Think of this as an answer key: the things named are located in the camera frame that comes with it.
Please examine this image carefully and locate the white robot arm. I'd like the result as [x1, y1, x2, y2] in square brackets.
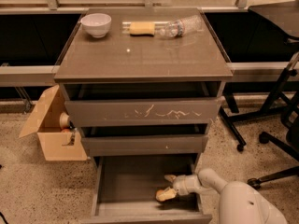
[156, 168, 288, 224]

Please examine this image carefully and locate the grey open bottom drawer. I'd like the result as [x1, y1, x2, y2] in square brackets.
[81, 154, 212, 224]

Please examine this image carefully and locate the grey drawer cabinet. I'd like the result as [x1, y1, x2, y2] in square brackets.
[53, 7, 234, 224]

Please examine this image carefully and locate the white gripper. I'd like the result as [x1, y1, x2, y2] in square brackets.
[156, 175, 196, 202]

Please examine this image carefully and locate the clear plastic water bottle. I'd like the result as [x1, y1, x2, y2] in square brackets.
[159, 15, 202, 38]

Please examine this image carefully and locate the yellow sponge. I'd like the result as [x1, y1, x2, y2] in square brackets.
[129, 21, 155, 35]

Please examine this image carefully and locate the grey top drawer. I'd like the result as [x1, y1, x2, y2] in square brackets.
[65, 98, 220, 127]

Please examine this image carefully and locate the grey middle drawer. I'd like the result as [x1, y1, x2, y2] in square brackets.
[81, 134, 208, 156]

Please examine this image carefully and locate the open cardboard box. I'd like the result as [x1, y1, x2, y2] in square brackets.
[20, 85, 87, 161]

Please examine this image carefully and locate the orange fruit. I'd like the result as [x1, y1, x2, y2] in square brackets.
[156, 189, 163, 197]

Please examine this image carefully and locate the white ceramic bowl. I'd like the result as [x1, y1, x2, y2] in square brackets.
[80, 13, 112, 38]

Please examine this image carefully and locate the black office chair base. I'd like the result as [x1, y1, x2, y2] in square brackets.
[218, 51, 299, 192]

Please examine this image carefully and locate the round item in box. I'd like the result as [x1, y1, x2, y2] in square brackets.
[59, 112, 70, 129]

